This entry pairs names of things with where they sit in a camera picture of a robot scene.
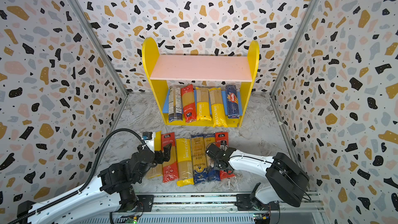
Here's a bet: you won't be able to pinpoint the yellow clear spaghetti bag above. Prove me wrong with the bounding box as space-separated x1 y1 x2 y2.
146 131 162 179

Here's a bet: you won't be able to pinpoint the blue portrait spaghetti bag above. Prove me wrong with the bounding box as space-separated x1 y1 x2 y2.
203 134 222 183

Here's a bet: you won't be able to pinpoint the blue yellow spaghetti bag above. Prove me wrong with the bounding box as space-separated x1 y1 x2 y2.
191 135 208 185

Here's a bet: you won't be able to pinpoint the blue Barilla spaghetti box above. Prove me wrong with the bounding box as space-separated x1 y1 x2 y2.
226 85 239 119

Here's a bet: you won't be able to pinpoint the red yellow spaghetti bag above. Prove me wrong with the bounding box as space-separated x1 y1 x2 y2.
181 85 197 123

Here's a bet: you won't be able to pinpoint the clear label spaghetti bag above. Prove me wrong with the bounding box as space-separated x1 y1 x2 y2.
168 87 183 122

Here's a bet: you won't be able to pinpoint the yellow Pastatime bag large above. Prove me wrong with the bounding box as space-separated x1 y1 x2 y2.
196 87 211 121

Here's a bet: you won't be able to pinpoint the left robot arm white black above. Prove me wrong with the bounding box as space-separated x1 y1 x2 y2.
14 144 174 224

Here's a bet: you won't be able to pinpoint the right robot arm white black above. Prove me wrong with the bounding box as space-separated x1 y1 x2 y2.
206 144 309 210

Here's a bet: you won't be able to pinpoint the yellow shelf pink blue boards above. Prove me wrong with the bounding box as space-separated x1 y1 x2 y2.
142 38 260 128

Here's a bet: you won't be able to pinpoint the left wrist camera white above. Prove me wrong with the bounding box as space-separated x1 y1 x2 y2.
142 132 155 152

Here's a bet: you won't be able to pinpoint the metal base rail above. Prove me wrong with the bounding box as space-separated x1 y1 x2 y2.
58 191 321 224

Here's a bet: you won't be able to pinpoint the left black corrugated cable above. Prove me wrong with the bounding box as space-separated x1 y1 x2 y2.
6 128 147 224

